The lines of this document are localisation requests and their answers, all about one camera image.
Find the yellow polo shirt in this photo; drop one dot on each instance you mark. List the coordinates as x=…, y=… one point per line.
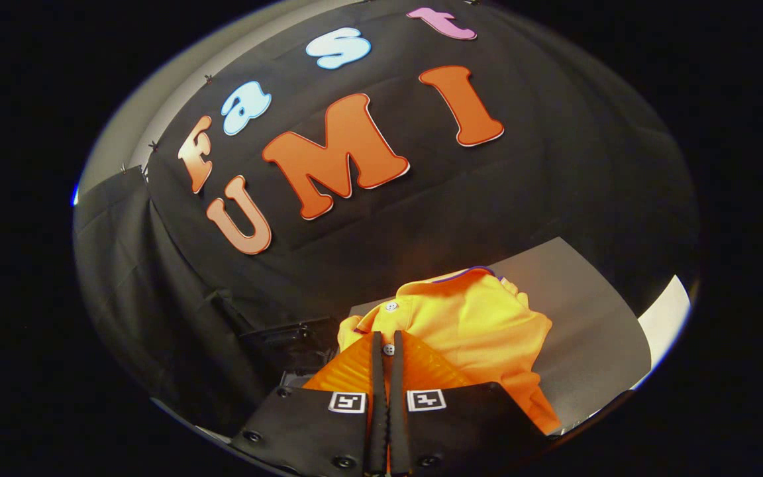
x=474, y=318

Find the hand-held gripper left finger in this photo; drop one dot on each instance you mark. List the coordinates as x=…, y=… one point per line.
x=377, y=397

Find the white flat panel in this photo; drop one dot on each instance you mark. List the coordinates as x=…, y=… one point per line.
x=666, y=318

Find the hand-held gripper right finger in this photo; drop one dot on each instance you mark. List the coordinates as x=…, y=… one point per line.
x=398, y=397

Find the grey washing machine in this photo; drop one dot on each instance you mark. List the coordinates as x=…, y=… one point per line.
x=295, y=348

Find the row of black clips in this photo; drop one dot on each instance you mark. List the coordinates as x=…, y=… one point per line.
x=208, y=79

